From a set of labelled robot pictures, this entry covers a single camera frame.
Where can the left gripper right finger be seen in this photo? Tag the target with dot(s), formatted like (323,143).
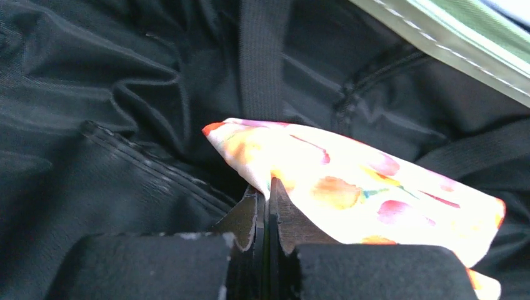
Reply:
(306,263)

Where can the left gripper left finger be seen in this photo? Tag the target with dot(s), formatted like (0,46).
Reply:
(224,262)

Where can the floral orange print cloth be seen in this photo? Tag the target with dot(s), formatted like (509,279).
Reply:
(358,194)

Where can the green hard-shell suitcase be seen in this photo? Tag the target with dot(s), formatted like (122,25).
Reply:
(103,105)

